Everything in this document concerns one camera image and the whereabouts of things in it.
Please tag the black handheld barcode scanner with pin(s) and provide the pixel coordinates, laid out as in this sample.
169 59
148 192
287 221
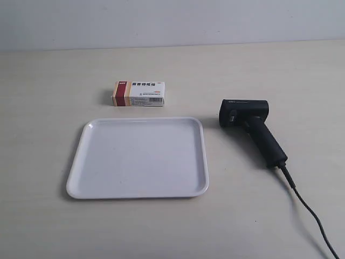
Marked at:
251 116

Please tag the white plastic tray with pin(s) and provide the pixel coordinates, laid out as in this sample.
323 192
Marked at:
139 158

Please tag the white red medicine box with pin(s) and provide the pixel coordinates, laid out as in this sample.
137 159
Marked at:
139 93

